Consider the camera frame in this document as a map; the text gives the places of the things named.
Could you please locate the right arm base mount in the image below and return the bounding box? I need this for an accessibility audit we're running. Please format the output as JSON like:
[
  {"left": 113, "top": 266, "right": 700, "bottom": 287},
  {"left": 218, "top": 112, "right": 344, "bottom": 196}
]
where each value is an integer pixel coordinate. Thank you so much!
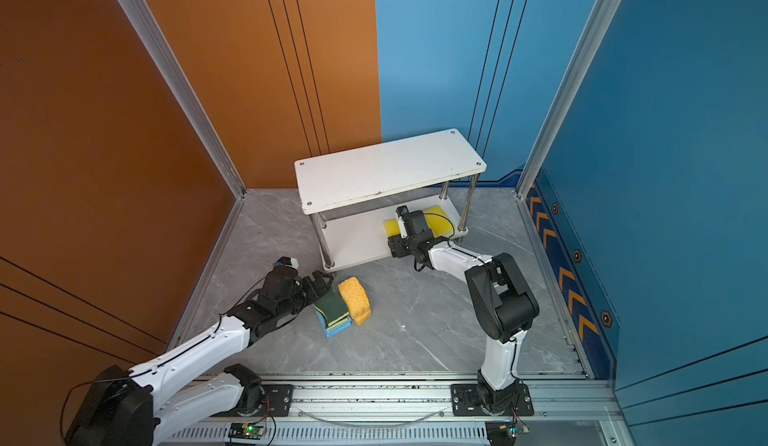
[{"left": 450, "top": 381, "right": 535, "bottom": 417}]

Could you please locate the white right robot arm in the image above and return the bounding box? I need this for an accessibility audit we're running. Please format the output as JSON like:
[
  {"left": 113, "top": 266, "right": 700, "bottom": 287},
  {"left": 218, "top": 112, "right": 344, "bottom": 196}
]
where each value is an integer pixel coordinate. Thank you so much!
[{"left": 388, "top": 206, "right": 540, "bottom": 415}]

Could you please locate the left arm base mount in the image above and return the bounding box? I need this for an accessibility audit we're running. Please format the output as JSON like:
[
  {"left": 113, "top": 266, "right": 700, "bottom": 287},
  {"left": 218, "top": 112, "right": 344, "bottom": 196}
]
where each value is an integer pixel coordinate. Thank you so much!
[{"left": 234, "top": 384, "right": 294, "bottom": 418}]

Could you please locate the right aluminium corner post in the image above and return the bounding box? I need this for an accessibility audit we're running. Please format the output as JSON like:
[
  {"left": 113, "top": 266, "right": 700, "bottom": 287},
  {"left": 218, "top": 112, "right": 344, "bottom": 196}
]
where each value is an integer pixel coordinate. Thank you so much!
[{"left": 515, "top": 0, "right": 622, "bottom": 199}]

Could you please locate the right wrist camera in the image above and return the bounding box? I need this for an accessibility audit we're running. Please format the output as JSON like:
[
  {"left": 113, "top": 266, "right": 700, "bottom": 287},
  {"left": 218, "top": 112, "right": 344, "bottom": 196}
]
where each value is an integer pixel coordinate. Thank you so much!
[{"left": 396, "top": 206, "right": 411, "bottom": 239}]

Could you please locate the left aluminium corner post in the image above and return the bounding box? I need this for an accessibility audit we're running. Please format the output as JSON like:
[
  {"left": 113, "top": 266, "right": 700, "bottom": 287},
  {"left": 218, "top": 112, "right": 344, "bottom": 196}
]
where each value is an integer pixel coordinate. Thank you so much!
[{"left": 117, "top": 0, "right": 246, "bottom": 200}]

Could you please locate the blue sponge bottom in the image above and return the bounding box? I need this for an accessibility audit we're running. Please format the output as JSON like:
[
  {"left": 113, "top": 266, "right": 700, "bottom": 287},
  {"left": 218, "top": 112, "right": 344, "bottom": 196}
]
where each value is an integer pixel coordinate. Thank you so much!
[{"left": 316, "top": 312, "right": 352, "bottom": 338}]

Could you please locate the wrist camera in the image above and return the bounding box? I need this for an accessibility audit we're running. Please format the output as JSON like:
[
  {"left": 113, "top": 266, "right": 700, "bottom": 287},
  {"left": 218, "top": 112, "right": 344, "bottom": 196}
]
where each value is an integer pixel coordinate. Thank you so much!
[
  {"left": 396, "top": 206, "right": 411, "bottom": 239},
  {"left": 274, "top": 256, "right": 299, "bottom": 270}
]

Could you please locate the orange cellulose sponge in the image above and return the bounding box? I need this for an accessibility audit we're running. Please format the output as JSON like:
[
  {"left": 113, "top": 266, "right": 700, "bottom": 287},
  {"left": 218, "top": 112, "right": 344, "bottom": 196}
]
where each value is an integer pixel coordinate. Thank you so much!
[{"left": 339, "top": 277, "right": 372, "bottom": 326}]

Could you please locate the aluminium corner post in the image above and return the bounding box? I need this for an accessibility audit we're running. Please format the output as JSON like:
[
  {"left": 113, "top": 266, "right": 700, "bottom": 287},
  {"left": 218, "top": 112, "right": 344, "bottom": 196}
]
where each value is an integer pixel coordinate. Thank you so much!
[
  {"left": 515, "top": 0, "right": 622, "bottom": 199},
  {"left": 117, "top": 0, "right": 246, "bottom": 200}
]

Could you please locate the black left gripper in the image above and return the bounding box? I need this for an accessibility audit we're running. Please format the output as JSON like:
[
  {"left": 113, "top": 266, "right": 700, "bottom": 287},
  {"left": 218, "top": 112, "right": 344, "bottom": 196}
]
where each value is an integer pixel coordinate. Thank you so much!
[{"left": 277, "top": 270, "right": 335, "bottom": 323}]

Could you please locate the right green circuit board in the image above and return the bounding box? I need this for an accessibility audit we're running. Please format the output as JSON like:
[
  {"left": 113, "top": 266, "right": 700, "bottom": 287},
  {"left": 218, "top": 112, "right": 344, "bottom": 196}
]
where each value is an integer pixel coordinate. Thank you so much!
[{"left": 485, "top": 422, "right": 525, "bottom": 446}]

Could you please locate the white two-tier metal shelf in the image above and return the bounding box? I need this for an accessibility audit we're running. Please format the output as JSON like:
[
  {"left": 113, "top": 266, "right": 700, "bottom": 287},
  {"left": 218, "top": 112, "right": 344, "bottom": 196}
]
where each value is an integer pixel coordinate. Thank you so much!
[{"left": 294, "top": 129, "right": 487, "bottom": 272}]

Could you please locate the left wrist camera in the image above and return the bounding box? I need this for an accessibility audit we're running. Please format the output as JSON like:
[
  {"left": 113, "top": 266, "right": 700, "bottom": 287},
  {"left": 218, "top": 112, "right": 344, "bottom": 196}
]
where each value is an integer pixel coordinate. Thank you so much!
[{"left": 274, "top": 256, "right": 299, "bottom": 270}]

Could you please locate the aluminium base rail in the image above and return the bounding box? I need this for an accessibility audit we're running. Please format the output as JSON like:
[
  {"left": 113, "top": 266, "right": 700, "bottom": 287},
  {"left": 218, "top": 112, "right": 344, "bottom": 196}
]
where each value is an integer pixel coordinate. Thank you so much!
[{"left": 165, "top": 373, "right": 634, "bottom": 445}]

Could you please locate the left green circuit board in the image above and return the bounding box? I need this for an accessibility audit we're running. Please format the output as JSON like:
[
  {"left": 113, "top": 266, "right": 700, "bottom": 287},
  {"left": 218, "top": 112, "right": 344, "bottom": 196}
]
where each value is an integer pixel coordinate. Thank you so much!
[{"left": 227, "top": 423, "right": 268, "bottom": 442}]

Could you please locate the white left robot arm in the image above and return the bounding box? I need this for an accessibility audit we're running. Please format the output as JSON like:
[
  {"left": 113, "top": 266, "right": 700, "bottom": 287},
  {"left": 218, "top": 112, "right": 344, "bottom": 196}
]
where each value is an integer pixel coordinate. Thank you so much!
[{"left": 59, "top": 257, "right": 334, "bottom": 445}]

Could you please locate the green circuit board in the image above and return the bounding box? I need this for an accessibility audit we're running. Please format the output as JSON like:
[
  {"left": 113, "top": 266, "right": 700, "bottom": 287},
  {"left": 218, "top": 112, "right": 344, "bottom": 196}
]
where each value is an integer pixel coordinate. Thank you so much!
[
  {"left": 227, "top": 423, "right": 268, "bottom": 442},
  {"left": 485, "top": 422, "right": 525, "bottom": 446}
]

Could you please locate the yellow sponge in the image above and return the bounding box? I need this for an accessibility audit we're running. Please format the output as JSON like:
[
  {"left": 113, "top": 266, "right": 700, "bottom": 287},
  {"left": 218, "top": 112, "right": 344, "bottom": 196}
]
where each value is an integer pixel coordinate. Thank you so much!
[
  {"left": 384, "top": 219, "right": 401, "bottom": 238},
  {"left": 423, "top": 206, "right": 449, "bottom": 218},
  {"left": 424, "top": 212, "right": 455, "bottom": 238}
]

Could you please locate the green scrub sponge top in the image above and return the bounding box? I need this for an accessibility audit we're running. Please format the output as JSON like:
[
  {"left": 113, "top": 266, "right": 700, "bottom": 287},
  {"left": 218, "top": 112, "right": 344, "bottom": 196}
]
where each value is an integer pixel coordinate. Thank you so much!
[{"left": 315, "top": 290, "right": 349, "bottom": 325}]

